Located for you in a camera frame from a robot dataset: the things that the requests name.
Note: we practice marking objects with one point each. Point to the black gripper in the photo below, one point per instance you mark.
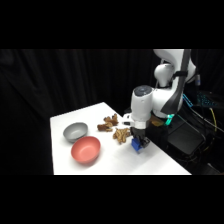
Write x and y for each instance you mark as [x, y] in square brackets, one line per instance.
[139, 132]

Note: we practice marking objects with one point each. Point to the blue cube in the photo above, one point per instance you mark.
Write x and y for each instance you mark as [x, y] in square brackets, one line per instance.
[136, 145]

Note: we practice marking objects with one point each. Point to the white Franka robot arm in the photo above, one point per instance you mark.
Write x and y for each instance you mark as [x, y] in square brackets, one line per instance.
[141, 103]

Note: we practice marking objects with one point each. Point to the pink bowl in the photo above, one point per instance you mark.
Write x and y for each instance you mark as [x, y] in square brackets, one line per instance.
[86, 150]

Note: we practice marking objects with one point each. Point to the grey bowl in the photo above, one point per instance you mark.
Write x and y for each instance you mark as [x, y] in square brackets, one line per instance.
[75, 131]

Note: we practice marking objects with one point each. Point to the brown toy figure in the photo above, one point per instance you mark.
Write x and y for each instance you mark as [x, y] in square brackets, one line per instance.
[120, 135]
[104, 127]
[111, 119]

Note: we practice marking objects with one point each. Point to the tan wrist board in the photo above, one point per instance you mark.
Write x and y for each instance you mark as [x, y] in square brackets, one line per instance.
[157, 123]

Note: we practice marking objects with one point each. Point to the green base light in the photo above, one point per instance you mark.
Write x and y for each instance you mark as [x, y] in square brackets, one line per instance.
[170, 119]

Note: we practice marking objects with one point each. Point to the black box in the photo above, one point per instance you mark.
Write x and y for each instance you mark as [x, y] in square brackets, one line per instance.
[185, 138]

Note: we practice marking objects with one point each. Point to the black curtain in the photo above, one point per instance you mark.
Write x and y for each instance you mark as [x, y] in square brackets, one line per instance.
[33, 100]

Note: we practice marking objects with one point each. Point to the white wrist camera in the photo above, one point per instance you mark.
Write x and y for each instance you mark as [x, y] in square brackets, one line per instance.
[127, 120]

